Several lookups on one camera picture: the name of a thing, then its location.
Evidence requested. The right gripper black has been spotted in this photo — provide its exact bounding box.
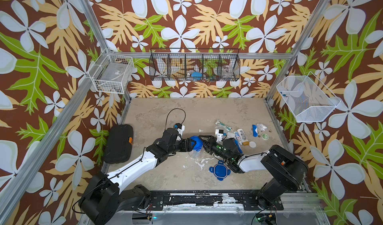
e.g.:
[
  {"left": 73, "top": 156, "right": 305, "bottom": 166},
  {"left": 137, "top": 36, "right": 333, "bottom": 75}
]
[{"left": 198, "top": 135, "right": 231, "bottom": 163}]

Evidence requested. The green white toothpaste packet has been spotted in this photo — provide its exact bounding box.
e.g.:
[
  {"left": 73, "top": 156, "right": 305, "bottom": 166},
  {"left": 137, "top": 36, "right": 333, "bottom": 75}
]
[{"left": 215, "top": 120, "right": 232, "bottom": 132}]

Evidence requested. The white bottle orange cap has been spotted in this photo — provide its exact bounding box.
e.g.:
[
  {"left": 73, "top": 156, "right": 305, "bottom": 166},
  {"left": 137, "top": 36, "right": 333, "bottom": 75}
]
[{"left": 237, "top": 129, "right": 249, "bottom": 146}]

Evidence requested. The white round cap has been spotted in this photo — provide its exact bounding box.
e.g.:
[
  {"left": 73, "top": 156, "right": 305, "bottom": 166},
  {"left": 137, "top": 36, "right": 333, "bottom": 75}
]
[{"left": 249, "top": 141, "right": 257, "bottom": 148}]

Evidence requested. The blue small packet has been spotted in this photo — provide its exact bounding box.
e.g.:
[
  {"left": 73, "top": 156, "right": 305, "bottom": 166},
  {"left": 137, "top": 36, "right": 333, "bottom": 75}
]
[{"left": 252, "top": 125, "right": 258, "bottom": 137}]

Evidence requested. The green round tin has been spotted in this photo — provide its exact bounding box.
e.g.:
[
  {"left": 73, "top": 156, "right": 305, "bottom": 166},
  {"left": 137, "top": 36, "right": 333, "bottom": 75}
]
[{"left": 261, "top": 133, "right": 269, "bottom": 140}]

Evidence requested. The clear jar blue lid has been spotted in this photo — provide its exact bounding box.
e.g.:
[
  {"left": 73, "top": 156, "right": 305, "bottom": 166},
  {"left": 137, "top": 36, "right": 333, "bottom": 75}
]
[{"left": 189, "top": 150, "right": 201, "bottom": 159}]

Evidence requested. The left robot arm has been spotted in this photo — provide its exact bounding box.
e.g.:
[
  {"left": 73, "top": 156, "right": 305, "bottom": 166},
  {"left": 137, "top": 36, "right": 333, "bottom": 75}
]
[{"left": 78, "top": 127, "right": 196, "bottom": 225}]

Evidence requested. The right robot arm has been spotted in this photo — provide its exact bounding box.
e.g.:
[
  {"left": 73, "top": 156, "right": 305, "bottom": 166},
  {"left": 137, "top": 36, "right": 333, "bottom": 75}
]
[{"left": 199, "top": 135, "right": 308, "bottom": 210}]

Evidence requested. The blue object in basket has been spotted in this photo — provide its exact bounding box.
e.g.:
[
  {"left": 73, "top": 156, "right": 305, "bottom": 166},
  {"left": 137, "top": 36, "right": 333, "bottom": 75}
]
[{"left": 191, "top": 72, "right": 202, "bottom": 81}]

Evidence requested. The black tool case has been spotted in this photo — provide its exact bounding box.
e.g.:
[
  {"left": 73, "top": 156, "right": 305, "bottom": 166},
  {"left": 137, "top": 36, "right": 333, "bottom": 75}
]
[{"left": 103, "top": 124, "right": 134, "bottom": 164}]

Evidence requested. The white mesh basket right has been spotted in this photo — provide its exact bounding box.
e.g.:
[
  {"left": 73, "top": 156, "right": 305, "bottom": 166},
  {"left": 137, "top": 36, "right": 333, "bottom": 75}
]
[{"left": 276, "top": 72, "right": 341, "bottom": 123}]

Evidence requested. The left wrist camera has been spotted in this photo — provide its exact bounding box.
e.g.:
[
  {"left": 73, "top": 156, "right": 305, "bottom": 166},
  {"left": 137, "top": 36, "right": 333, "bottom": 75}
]
[{"left": 174, "top": 123, "right": 185, "bottom": 139}]

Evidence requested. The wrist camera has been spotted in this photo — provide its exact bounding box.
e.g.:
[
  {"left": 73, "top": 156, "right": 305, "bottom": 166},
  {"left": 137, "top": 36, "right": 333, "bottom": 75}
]
[
  {"left": 215, "top": 129, "right": 227, "bottom": 143},
  {"left": 174, "top": 123, "right": 185, "bottom": 139}
]

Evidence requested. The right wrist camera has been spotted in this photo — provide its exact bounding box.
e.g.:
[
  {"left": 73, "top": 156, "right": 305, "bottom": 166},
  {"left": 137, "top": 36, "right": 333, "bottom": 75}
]
[{"left": 215, "top": 129, "right": 227, "bottom": 143}]

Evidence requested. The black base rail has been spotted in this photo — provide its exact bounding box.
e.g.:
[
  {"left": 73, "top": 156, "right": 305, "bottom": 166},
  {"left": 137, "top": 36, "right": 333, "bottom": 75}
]
[{"left": 122, "top": 190, "right": 284, "bottom": 211}]

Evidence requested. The black wire basket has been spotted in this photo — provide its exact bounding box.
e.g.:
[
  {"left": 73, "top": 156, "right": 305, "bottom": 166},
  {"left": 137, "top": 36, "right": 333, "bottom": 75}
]
[{"left": 148, "top": 48, "right": 240, "bottom": 82}]

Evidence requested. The white wire basket left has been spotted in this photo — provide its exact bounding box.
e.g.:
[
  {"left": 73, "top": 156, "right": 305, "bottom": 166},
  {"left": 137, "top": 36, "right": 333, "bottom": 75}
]
[{"left": 88, "top": 50, "right": 134, "bottom": 94}]

